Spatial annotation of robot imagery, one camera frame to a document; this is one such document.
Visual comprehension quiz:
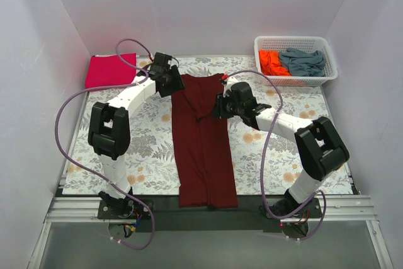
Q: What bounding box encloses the dark red t-shirt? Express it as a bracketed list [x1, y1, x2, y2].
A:
[171, 74, 238, 209]

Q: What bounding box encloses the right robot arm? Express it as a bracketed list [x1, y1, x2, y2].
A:
[213, 76, 349, 217]

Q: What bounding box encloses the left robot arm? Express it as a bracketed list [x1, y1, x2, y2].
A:
[88, 52, 184, 219]

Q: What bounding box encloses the orange t-shirt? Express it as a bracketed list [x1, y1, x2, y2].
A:
[259, 50, 291, 76]

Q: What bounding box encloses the floral patterned table mat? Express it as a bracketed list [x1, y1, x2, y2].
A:
[62, 55, 355, 197]

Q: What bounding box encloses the folded pink t-shirt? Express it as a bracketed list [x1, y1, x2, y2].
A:
[84, 55, 137, 89]

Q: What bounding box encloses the white plastic basket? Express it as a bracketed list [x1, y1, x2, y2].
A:
[254, 36, 338, 86]

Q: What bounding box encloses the grey t-shirt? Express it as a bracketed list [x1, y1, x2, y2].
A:
[279, 48, 326, 77]

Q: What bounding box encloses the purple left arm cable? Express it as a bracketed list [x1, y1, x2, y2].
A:
[55, 38, 157, 251]

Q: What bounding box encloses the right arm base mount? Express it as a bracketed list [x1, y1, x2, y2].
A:
[259, 191, 326, 220]

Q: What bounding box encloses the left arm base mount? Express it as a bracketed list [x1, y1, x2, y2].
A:
[97, 191, 150, 219]

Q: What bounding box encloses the aluminium front frame rail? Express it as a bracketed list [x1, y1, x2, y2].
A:
[46, 195, 378, 232]

